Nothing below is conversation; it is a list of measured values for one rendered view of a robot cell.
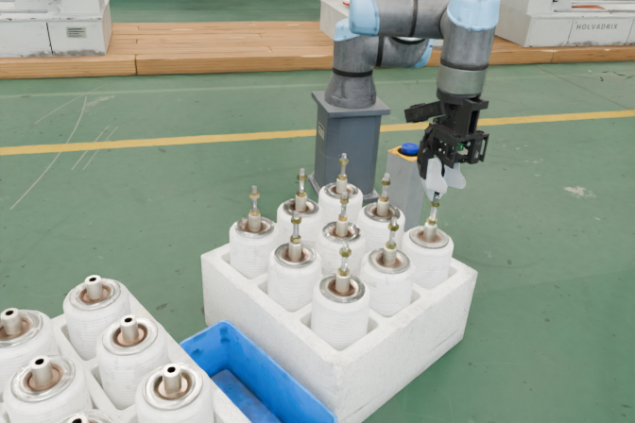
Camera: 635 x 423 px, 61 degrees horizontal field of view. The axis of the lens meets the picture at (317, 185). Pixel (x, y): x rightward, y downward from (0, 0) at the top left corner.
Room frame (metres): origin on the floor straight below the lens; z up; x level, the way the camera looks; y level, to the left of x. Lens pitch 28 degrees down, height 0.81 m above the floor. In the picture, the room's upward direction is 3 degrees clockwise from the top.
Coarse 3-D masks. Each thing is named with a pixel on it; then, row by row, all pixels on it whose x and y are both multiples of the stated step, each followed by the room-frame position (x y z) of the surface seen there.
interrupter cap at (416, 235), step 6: (414, 228) 0.89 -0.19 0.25; (420, 228) 0.89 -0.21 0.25; (438, 228) 0.90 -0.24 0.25; (414, 234) 0.87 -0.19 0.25; (420, 234) 0.88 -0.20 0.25; (438, 234) 0.88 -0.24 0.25; (444, 234) 0.88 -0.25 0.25; (414, 240) 0.85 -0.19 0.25; (420, 240) 0.85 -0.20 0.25; (438, 240) 0.86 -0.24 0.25; (444, 240) 0.86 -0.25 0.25; (420, 246) 0.83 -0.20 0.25; (426, 246) 0.83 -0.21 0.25; (432, 246) 0.83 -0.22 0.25; (438, 246) 0.83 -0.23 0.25; (444, 246) 0.84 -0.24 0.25
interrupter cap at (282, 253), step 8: (280, 248) 0.80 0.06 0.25; (288, 248) 0.80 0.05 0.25; (304, 248) 0.80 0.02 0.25; (312, 248) 0.80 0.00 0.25; (280, 256) 0.78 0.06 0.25; (288, 256) 0.78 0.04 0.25; (304, 256) 0.79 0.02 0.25; (312, 256) 0.78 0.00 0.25; (288, 264) 0.75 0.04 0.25; (296, 264) 0.76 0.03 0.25; (304, 264) 0.75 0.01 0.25
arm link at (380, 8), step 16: (352, 0) 0.93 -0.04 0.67; (368, 0) 0.93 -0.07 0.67; (384, 0) 0.93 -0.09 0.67; (400, 0) 0.93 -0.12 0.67; (416, 0) 0.93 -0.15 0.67; (352, 16) 0.92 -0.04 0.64; (368, 16) 0.92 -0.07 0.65; (384, 16) 0.92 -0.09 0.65; (400, 16) 0.92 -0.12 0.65; (416, 16) 0.92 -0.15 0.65; (352, 32) 0.94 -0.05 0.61; (368, 32) 0.93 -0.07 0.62; (384, 32) 0.93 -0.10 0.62; (400, 32) 0.93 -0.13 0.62
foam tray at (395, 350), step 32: (224, 256) 0.88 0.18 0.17; (224, 288) 0.81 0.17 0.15; (256, 288) 0.78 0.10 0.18; (416, 288) 0.80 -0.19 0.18; (448, 288) 0.81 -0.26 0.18; (256, 320) 0.74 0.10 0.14; (288, 320) 0.70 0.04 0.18; (384, 320) 0.71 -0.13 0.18; (416, 320) 0.73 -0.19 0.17; (448, 320) 0.81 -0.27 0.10; (288, 352) 0.68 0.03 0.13; (320, 352) 0.63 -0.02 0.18; (352, 352) 0.63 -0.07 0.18; (384, 352) 0.67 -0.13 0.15; (416, 352) 0.74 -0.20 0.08; (320, 384) 0.62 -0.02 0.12; (352, 384) 0.62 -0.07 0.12; (384, 384) 0.68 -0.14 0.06; (352, 416) 0.62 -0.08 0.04
